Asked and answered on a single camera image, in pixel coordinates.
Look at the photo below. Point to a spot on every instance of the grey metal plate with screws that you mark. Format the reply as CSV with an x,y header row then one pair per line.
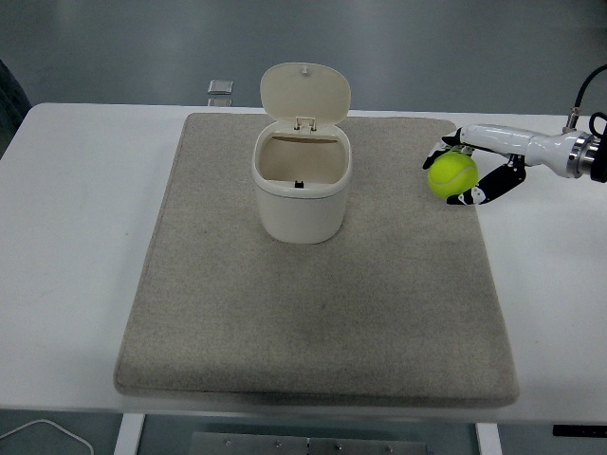
x,y
246,445

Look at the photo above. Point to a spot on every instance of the yellow-green tennis ball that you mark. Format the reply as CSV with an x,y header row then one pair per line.
x,y
453,174

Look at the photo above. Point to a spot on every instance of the cream bin with flip lid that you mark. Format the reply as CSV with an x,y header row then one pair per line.
x,y
299,213

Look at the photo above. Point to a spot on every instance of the silver floor plate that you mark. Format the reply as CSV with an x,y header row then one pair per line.
x,y
220,102
221,86

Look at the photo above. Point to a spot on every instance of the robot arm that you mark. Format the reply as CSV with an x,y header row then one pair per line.
x,y
600,161

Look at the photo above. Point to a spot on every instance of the dark grey bulky object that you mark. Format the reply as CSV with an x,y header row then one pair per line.
x,y
12,104

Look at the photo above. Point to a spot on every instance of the black table control panel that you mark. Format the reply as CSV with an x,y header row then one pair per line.
x,y
578,431

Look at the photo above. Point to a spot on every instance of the beige fabric mat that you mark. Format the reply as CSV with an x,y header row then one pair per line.
x,y
308,322

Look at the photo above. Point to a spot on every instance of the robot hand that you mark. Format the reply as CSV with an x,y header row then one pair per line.
x,y
545,149

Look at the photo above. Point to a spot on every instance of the white table leg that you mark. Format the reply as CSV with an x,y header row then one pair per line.
x,y
489,441
129,436

